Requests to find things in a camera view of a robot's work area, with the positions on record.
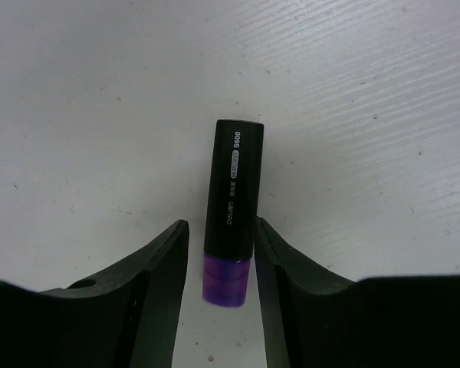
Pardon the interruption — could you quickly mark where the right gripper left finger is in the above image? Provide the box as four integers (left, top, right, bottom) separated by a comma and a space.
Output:
0, 220, 189, 367

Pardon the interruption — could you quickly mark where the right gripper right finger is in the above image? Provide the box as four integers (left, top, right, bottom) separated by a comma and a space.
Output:
255, 218, 460, 367

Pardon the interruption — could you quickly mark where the purple cap black highlighter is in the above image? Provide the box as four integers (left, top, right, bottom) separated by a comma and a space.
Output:
202, 120, 265, 307

